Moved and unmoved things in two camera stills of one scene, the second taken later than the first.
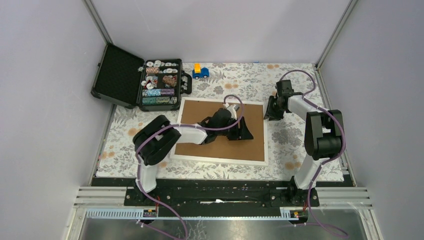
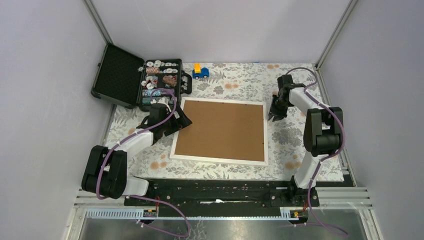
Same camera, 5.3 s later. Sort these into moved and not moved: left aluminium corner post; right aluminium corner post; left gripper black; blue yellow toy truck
Moved: left gripper black
Not moved: right aluminium corner post; blue yellow toy truck; left aluminium corner post
